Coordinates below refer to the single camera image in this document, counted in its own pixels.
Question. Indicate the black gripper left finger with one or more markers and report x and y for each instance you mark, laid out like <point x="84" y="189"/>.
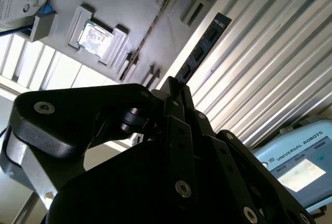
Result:
<point x="64" y="107"/>

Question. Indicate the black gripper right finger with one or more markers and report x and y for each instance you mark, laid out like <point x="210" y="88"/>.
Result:
<point x="233" y="167"/>

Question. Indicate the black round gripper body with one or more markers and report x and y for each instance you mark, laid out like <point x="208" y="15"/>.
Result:
<point x="109" y="195"/>

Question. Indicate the dark blue RAM stick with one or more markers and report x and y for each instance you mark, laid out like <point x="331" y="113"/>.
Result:
<point x="205" y="45"/>

